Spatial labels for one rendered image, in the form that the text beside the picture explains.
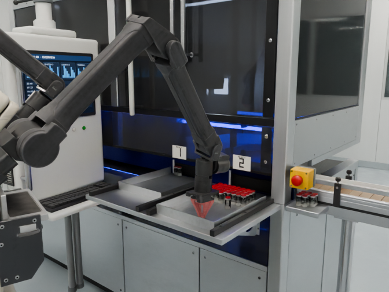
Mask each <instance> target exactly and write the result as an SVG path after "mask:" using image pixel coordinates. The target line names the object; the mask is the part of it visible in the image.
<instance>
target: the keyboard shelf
mask: <svg viewBox="0 0 389 292"><path fill-rule="evenodd" d="M96 205H100V204H99V203H96V202H93V201H90V200H87V201H85V202H82V203H79V204H77V205H73V206H70V207H67V208H64V209H61V210H59V211H55V212H53V213H50V212H48V211H47V212H48V215H49V219H48V220H49V221H55V220H59V219H61V218H64V217H66V216H70V215H72V214H75V213H78V212H80V211H83V210H86V209H89V208H91V207H94V206H96Z"/></svg>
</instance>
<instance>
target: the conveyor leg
mask: <svg viewBox="0 0 389 292"><path fill-rule="evenodd" d="M334 218H339V219H342V227H341V236H340V250H339V264H338V272H337V286H336V292H350V281H351V268H352V260H353V247H354V234H355V223H358V221H353V220H349V219H345V218H341V217H336V216H334Z"/></svg>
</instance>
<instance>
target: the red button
mask: <svg viewBox="0 0 389 292"><path fill-rule="evenodd" d="M291 183H292V184H293V185H294V186H296V187H297V186H300V185H301V184H302V183H303V179H302V177H301V176H299V175H295V176H293V177H292V178H291Z"/></svg>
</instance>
